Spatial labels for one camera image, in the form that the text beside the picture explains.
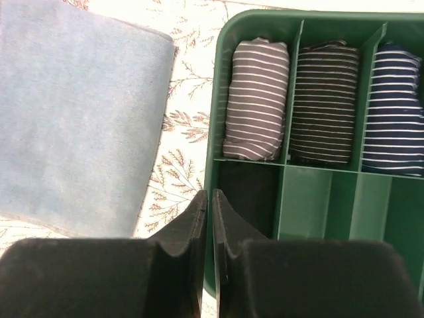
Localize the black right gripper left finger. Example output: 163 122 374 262
1 191 207 317

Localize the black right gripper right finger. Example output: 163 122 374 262
212 189 421 317

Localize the black underwear beige waistband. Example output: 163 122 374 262
217 162 280 238

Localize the green divided organizer box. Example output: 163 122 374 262
205 10 423 291

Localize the black rolled sock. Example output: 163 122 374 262
290 40 359 165

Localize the white striped rolled sock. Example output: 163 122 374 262
223 38 290 161

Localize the blue striped rolled sock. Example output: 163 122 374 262
362 43 423 176

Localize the grey blue folded cloth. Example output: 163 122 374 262
1 1 174 237

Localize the floral patterned table mat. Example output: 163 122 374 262
0 0 424 318

